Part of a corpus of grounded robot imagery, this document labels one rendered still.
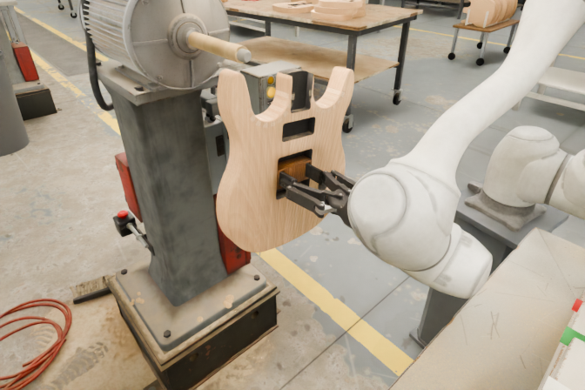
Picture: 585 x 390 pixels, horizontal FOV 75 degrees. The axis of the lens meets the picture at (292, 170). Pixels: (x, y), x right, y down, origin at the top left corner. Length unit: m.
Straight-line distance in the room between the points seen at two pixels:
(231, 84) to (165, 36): 0.30
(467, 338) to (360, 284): 1.33
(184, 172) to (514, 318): 0.94
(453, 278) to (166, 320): 1.10
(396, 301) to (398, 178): 1.51
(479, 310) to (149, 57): 0.80
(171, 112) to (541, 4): 0.89
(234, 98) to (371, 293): 1.44
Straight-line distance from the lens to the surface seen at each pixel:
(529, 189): 1.27
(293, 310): 1.85
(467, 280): 0.61
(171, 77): 0.96
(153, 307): 1.56
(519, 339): 0.71
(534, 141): 1.25
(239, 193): 0.76
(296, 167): 0.83
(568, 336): 0.61
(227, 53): 0.79
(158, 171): 1.20
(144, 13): 0.91
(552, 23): 0.79
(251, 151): 0.73
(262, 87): 1.09
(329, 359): 1.72
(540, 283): 0.81
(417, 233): 0.47
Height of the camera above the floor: 1.44
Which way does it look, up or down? 31 degrees down
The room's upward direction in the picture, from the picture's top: straight up
